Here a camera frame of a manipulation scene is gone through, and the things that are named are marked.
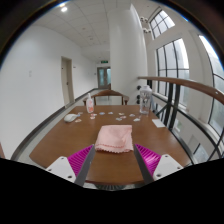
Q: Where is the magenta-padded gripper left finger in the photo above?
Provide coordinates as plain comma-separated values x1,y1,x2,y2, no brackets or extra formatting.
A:
45,143,97,188

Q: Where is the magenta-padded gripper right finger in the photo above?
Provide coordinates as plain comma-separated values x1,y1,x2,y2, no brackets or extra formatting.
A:
132,143,185,186

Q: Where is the pink waffle towel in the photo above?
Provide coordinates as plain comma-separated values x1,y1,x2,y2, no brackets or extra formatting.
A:
94,124,134,154

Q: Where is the white paper card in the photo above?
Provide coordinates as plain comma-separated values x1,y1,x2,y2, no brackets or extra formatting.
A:
151,118,166,129

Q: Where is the white computer mouse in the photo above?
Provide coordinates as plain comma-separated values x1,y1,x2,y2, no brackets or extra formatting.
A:
63,113,78,123

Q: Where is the white spray bottle orange label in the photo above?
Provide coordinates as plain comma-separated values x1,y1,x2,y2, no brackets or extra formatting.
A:
85,92,95,114

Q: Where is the clear plastic water bottle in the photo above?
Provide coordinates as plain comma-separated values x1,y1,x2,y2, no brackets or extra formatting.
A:
138,84,153,116

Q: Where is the wide black-framed window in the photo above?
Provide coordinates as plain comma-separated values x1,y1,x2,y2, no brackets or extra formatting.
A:
198,34,224,134

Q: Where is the wooden handrail black railing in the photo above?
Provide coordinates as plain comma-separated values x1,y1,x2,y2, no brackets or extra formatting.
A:
135,75,224,161

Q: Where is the beige single door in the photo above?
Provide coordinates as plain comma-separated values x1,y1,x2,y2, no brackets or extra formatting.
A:
60,55,75,107

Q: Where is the wooden armchair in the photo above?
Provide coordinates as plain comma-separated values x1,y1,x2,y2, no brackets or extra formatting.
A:
82,89,130,107

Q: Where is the glazed double door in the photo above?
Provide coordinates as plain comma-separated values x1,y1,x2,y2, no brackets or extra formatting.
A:
96,66,112,90

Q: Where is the tall black-framed window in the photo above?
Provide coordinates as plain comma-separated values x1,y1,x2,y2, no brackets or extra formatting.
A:
155,38,191,108

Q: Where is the arched black-framed window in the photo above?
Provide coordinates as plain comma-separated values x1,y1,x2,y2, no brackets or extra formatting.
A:
148,9,176,39

